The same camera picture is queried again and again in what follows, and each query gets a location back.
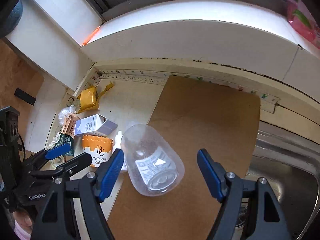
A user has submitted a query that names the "orange white cake cup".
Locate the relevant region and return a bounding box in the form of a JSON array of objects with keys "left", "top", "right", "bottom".
[{"left": 82, "top": 135, "right": 113, "bottom": 168}]

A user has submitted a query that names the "blue white carton box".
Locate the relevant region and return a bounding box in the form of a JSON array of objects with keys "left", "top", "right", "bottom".
[{"left": 74, "top": 114, "right": 118, "bottom": 136}]

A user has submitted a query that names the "clear plastic bottle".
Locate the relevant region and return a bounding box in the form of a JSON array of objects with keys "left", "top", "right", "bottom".
[{"left": 120, "top": 124, "right": 185, "bottom": 197}]

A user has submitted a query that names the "person's left hand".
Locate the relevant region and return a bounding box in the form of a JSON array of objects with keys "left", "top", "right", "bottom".
[{"left": 10, "top": 209, "right": 34, "bottom": 240}]

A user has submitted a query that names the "peach green snack bag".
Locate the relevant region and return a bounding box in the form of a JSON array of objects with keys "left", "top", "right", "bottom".
[{"left": 54, "top": 113, "right": 79, "bottom": 156}]

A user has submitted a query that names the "crumpled clear plastic wrap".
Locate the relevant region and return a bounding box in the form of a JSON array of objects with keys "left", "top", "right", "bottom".
[{"left": 57, "top": 105, "right": 76, "bottom": 126}]

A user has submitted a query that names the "steel sink basin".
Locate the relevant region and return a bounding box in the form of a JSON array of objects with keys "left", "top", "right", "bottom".
[{"left": 245, "top": 122, "right": 319, "bottom": 239}]

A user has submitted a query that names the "yellow crumpled wrapper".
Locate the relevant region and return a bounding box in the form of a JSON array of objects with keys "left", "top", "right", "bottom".
[{"left": 77, "top": 82, "right": 114, "bottom": 114}]

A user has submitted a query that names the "brown cutting board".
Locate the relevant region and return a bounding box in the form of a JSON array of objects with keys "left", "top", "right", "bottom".
[{"left": 107, "top": 76, "right": 260, "bottom": 239}]

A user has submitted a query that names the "pink refill pouch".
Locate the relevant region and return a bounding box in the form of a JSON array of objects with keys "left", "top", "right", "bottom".
[{"left": 287, "top": 0, "right": 319, "bottom": 49}]

